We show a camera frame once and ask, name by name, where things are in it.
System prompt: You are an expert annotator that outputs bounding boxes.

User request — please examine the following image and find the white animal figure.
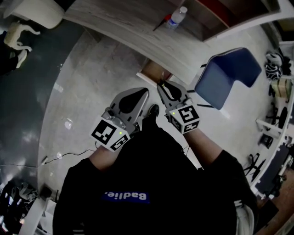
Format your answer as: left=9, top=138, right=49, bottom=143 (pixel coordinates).
left=4, top=20, right=41, bottom=51

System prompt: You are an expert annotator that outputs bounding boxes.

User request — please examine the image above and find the person's right forearm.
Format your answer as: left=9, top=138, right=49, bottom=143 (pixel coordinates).
left=185, top=129, right=225, bottom=169

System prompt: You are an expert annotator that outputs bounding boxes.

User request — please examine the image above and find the person's black shoe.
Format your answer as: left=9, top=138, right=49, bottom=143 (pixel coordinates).
left=147, top=104, right=160, bottom=119

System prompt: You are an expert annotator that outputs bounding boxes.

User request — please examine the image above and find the black floor cable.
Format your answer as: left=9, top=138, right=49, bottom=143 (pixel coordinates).
left=45, top=148, right=96, bottom=165

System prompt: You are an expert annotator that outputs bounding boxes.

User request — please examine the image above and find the clear plastic water bottle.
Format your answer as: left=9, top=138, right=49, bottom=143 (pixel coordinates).
left=165, top=6, right=188, bottom=30

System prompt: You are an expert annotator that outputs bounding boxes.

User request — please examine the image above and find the black office chair base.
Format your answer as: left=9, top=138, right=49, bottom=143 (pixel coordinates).
left=243, top=153, right=266, bottom=177

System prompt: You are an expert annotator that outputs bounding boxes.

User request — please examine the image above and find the white ribbed tub chair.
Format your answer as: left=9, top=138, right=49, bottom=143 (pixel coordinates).
left=3, top=0, right=64, bottom=30

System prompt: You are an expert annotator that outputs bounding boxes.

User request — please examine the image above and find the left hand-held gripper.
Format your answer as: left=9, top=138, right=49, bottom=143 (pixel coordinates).
left=89, top=87, right=150, bottom=152

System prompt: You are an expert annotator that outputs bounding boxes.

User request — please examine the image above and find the wooden desk drawer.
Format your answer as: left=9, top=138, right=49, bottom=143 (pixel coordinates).
left=136, top=59, right=175, bottom=87

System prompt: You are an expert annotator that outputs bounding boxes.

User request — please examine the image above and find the person's left forearm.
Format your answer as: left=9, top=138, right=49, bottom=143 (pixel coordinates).
left=89, top=144, right=120, bottom=172

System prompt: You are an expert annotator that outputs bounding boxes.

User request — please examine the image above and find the grey wooden desk with hutch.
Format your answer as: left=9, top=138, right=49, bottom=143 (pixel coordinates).
left=63, top=0, right=294, bottom=85

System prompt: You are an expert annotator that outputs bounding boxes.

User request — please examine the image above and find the black white striped bag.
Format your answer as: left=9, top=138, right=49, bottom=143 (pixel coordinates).
left=264, top=52, right=284, bottom=81

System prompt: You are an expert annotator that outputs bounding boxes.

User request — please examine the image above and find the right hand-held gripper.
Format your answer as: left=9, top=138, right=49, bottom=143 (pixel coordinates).
left=156, top=79, right=200, bottom=135

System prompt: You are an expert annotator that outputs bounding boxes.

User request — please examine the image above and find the long white curved desk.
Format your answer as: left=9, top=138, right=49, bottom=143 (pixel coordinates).
left=250, top=41, right=294, bottom=199

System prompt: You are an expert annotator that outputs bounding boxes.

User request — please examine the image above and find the blue upholstered chair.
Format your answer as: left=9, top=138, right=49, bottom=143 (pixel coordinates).
left=187, top=47, right=262, bottom=113

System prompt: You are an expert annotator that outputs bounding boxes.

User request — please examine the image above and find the white curved table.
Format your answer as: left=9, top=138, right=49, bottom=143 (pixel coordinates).
left=19, top=197, right=58, bottom=235

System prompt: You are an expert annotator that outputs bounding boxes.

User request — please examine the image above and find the person's black clothing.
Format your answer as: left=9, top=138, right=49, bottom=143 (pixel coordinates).
left=52, top=117, right=258, bottom=235

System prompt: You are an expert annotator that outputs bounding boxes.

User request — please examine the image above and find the red-handled black tool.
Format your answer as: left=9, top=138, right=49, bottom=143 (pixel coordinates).
left=153, top=14, right=172, bottom=32

